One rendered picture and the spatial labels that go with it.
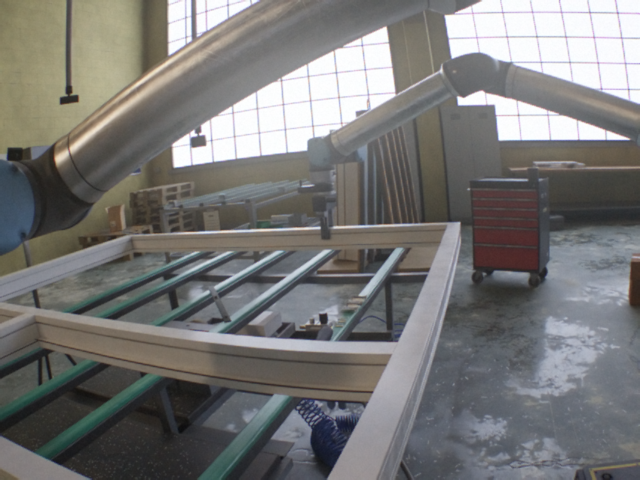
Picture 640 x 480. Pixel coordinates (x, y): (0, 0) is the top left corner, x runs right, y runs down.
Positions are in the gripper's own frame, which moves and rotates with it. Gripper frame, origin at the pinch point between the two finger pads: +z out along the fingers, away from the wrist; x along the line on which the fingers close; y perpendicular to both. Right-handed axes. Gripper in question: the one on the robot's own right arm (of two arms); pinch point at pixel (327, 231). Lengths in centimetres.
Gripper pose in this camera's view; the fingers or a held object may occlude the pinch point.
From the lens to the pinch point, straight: 175.8
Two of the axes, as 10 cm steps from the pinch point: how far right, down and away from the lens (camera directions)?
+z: 0.9, 9.8, 1.7
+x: 3.1, -1.9, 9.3
